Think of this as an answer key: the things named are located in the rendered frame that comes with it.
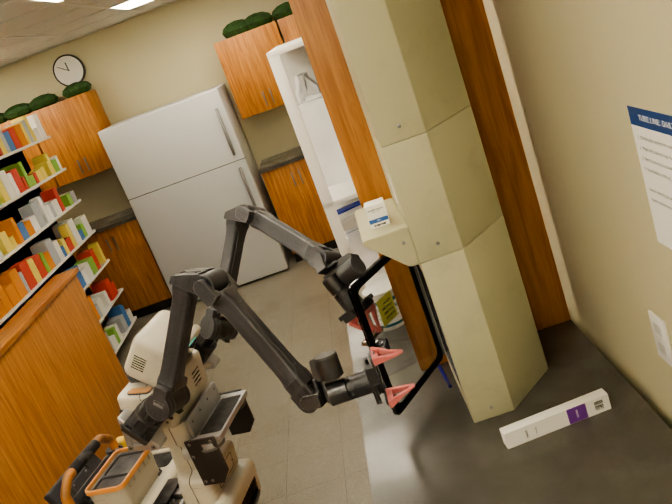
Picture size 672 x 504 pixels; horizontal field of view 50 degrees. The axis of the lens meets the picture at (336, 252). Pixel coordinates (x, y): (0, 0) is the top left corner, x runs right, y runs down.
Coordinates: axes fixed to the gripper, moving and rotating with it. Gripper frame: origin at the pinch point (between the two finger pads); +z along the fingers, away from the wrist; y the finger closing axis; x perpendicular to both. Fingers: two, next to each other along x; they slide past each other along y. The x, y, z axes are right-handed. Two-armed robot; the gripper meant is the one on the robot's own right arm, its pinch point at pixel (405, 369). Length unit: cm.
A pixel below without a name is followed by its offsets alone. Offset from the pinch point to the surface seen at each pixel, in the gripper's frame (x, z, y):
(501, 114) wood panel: 46, 48, 42
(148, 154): 497, -163, 26
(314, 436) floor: 191, -63, -120
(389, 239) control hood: 8.9, 6.7, 29.5
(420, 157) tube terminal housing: 9, 20, 46
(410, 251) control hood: 8.9, 10.5, 24.9
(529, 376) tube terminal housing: 16.2, 30.4, -22.3
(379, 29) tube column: 9, 20, 76
